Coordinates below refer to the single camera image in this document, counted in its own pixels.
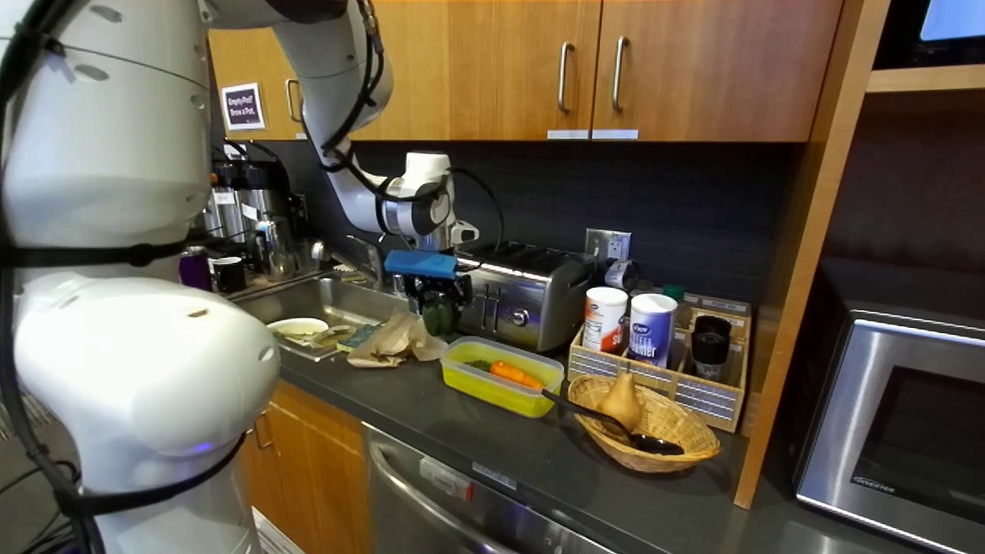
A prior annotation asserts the purple cup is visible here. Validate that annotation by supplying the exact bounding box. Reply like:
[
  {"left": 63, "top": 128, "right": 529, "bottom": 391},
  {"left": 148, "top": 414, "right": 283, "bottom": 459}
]
[{"left": 177, "top": 247, "right": 212, "bottom": 290}]

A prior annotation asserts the wall power outlet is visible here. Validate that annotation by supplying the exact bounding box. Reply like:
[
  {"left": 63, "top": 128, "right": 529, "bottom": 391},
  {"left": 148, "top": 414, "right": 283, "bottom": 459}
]
[{"left": 585, "top": 229, "right": 630, "bottom": 262}]

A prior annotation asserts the stainless steel microwave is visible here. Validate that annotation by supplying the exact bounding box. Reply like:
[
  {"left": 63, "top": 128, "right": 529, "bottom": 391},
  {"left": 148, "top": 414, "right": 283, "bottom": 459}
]
[{"left": 790, "top": 259, "right": 985, "bottom": 554}]

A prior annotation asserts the wooden cabinet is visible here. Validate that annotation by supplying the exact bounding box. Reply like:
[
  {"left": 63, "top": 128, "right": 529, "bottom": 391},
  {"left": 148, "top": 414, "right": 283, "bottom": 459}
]
[
  {"left": 205, "top": 0, "right": 845, "bottom": 145},
  {"left": 238, "top": 377, "right": 373, "bottom": 554}
]

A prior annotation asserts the steel sink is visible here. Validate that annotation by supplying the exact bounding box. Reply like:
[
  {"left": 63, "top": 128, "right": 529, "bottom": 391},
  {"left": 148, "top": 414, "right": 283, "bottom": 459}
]
[{"left": 231, "top": 276, "right": 407, "bottom": 324}]

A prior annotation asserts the yellow plastic lunchbox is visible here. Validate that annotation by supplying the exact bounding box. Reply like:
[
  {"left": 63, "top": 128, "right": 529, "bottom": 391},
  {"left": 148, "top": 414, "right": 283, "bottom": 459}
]
[{"left": 440, "top": 334, "right": 564, "bottom": 417}]

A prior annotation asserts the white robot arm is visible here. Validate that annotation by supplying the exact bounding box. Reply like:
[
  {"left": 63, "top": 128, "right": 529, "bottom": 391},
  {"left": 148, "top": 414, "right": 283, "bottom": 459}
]
[{"left": 0, "top": 0, "right": 465, "bottom": 554}]

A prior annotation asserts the left cabinet handle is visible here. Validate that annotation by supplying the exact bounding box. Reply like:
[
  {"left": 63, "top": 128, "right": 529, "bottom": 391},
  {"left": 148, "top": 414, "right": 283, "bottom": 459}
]
[{"left": 555, "top": 41, "right": 576, "bottom": 113}]

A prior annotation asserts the black jar in crate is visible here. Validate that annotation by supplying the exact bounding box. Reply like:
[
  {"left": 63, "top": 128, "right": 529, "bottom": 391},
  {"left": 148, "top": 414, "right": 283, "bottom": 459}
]
[{"left": 688, "top": 318, "right": 731, "bottom": 377}]

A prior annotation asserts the white red paper cup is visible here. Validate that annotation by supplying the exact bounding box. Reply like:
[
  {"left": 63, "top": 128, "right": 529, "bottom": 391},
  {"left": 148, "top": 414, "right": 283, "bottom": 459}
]
[{"left": 582, "top": 286, "right": 628, "bottom": 354}]

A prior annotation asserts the purple sign on cabinet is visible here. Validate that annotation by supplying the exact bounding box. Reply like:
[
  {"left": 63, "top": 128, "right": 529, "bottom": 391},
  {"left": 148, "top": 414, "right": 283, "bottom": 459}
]
[{"left": 217, "top": 84, "right": 266, "bottom": 132}]

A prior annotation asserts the orange carrot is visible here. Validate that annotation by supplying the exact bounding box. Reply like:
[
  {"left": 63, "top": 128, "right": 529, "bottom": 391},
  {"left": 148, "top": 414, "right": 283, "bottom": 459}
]
[{"left": 490, "top": 360, "right": 541, "bottom": 391}]

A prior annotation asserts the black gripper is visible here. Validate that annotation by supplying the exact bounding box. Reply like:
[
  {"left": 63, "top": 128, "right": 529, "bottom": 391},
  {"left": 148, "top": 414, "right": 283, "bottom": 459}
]
[{"left": 419, "top": 276, "right": 470, "bottom": 332}]

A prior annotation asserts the white blue paper cup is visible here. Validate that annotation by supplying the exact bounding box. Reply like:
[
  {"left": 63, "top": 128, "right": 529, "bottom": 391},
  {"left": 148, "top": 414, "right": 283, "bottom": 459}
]
[{"left": 628, "top": 291, "right": 678, "bottom": 365}]

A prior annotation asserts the wooden upper cabinet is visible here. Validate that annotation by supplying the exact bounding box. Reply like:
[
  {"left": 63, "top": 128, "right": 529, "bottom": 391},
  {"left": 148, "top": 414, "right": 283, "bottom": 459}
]
[{"left": 205, "top": 0, "right": 845, "bottom": 145}]

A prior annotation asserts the wooden crate organizer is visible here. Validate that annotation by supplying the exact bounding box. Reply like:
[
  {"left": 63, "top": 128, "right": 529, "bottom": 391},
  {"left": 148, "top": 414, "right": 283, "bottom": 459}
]
[{"left": 565, "top": 291, "right": 753, "bottom": 434}]

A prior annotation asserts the black spoon in basket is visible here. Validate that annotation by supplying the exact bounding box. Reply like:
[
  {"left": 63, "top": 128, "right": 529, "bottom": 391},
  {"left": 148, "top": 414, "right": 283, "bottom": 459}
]
[{"left": 541, "top": 391, "right": 682, "bottom": 455}]

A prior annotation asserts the woven wicker basket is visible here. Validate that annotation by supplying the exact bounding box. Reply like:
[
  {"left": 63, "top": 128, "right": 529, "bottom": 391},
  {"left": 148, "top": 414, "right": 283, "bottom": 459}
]
[{"left": 565, "top": 371, "right": 721, "bottom": 475}]

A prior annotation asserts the right cabinet handle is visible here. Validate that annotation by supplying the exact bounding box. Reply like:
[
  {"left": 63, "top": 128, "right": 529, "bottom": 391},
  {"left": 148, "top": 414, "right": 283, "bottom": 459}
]
[{"left": 609, "top": 35, "right": 630, "bottom": 113}]

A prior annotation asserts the cabinet handle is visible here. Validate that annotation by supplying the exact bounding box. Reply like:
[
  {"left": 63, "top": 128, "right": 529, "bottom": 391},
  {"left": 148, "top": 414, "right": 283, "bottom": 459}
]
[
  {"left": 555, "top": 41, "right": 576, "bottom": 113},
  {"left": 609, "top": 35, "right": 630, "bottom": 113}
]

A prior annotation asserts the stainless steel dishwasher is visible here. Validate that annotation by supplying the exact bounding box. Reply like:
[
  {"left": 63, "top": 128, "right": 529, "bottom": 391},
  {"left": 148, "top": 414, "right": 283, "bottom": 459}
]
[{"left": 365, "top": 426, "right": 614, "bottom": 554}]

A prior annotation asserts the coffee machine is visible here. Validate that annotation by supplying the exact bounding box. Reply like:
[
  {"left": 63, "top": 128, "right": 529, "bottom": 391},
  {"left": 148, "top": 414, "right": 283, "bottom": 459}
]
[{"left": 203, "top": 142, "right": 306, "bottom": 276}]

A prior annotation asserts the white plate with food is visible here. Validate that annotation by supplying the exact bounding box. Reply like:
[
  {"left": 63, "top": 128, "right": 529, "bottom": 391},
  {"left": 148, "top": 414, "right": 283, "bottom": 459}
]
[{"left": 272, "top": 318, "right": 348, "bottom": 354}]

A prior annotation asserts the wooden lower cabinet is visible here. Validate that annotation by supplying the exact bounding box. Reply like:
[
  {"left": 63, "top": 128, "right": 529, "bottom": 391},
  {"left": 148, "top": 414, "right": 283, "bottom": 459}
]
[{"left": 238, "top": 377, "right": 373, "bottom": 554}]

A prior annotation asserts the silver toaster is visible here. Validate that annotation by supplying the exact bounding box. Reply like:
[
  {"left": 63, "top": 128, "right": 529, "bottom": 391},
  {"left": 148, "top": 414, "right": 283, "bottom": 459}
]
[{"left": 458, "top": 243, "right": 592, "bottom": 350}]

